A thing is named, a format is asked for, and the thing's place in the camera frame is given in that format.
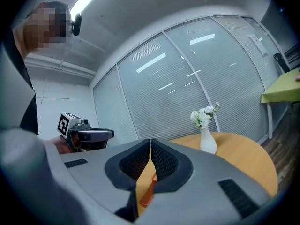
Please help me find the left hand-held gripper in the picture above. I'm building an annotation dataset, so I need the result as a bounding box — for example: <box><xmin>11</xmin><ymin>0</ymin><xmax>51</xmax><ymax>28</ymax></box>
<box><xmin>57</xmin><ymin>112</ymin><xmax>115</xmax><ymax>153</ymax></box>

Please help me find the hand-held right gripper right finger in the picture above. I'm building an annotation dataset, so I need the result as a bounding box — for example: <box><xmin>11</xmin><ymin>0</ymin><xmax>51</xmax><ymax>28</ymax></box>
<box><xmin>140</xmin><ymin>138</ymin><xmax>280</xmax><ymax>225</ymax></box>

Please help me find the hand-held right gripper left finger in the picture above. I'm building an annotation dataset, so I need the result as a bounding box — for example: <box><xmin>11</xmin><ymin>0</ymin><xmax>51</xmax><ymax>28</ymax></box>
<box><xmin>60</xmin><ymin>138</ymin><xmax>151</xmax><ymax>222</ymax></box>

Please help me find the orange box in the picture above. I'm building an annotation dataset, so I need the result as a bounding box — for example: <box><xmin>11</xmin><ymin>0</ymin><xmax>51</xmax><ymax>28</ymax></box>
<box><xmin>138</xmin><ymin>172</ymin><xmax>158</xmax><ymax>208</ymax></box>

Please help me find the person's left forearm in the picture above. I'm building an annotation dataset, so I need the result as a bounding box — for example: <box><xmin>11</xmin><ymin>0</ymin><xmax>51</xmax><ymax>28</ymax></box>
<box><xmin>43</xmin><ymin>136</ymin><xmax>74</xmax><ymax>155</ymax></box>

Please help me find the white ribbed vase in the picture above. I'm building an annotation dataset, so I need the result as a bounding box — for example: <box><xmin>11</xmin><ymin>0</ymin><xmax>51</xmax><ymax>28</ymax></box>
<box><xmin>200</xmin><ymin>127</ymin><xmax>218</xmax><ymax>155</ymax></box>

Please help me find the white flower bouquet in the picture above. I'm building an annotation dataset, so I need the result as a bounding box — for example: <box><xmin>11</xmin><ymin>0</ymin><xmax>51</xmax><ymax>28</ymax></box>
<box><xmin>190</xmin><ymin>102</ymin><xmax>221</xmax><ymax>130</ymax></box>

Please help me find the white table leg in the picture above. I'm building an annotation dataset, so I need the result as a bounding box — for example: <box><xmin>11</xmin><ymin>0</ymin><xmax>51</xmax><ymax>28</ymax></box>
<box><xmin>267</xmin><ymin>102</ymin><xmax>274</xmax><ymax>140</ymax></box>

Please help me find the person's head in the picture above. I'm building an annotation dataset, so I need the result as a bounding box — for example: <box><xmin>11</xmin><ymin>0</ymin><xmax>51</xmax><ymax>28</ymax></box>
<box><xmin>13</xmin><ymin>1</ymin><xmax>72</xmax><ymax>59</ymax></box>

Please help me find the green tablecloth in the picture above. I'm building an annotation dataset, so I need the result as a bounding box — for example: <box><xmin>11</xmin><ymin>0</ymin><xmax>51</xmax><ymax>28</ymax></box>
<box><xmin>261</xmin><ymin>68</ymin><xmax>300</xmax><ymax>104</ymax></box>

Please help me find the white paper notice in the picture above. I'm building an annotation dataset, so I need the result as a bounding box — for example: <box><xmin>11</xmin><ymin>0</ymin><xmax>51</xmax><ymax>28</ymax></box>
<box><xmin>247</xmin><ymin>33</ymin><xmax>268</xmax><ymax>56</ymax></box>

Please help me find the black head-worn camera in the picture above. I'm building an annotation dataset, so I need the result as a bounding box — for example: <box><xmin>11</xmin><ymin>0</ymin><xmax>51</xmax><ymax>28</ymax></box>
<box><xmin>71</xmin><ymin>13</ymin><xmax>83</xmax><ymax>37</ymax></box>

